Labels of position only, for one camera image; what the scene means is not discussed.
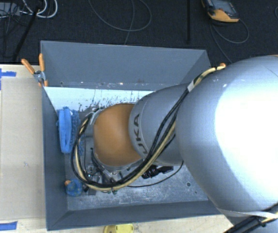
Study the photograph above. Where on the blue chenille sponge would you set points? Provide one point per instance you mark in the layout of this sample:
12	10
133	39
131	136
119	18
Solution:
65	130

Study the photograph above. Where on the blue toy duck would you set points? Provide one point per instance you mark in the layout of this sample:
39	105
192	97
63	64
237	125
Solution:
74	188

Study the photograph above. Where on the grey metal bin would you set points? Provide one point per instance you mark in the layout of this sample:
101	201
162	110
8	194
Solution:
119	64

